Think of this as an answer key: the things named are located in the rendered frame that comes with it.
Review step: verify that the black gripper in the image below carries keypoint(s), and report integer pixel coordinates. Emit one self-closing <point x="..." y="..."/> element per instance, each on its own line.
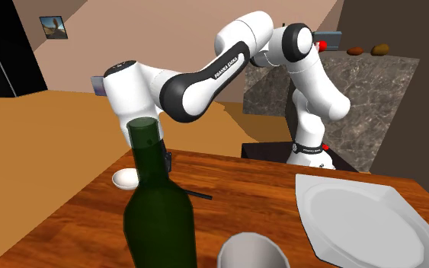
<point x="168" y="161"/>

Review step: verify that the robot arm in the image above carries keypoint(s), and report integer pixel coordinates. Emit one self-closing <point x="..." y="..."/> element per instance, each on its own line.
<point x="136" y="92"/>

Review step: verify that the small white bowl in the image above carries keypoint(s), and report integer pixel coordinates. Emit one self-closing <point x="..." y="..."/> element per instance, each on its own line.
<point x="124" y="178"/>

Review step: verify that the thin black stick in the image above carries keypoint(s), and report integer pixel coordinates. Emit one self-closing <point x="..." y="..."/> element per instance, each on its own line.
<point x="201" y="195"/>

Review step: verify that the dark green glass bottle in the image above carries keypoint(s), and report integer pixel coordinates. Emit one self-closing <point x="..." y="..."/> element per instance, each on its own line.
<point x="158" y="219"/>

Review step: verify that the dark robot stand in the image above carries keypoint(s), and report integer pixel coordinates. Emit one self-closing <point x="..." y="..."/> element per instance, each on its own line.
<point x="262" y="150"/>

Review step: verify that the white cup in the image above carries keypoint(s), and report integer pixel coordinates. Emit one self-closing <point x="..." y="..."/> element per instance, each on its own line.
<point x="251" y="252"/>

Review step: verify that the black refrigerator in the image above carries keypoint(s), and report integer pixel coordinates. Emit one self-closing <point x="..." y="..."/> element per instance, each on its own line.
<point x="2" y="48"/>

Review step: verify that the white octagonal plate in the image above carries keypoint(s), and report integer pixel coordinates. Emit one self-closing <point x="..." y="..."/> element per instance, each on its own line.
<point x="362" y="222"/>

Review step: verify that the marble kitchen counter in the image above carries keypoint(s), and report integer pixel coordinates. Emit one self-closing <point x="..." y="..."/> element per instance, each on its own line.
<point x="377" y="92"/>

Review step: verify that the framed wall picture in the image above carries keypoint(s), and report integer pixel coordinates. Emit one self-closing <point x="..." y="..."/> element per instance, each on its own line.
<point x="53" y="28"/>

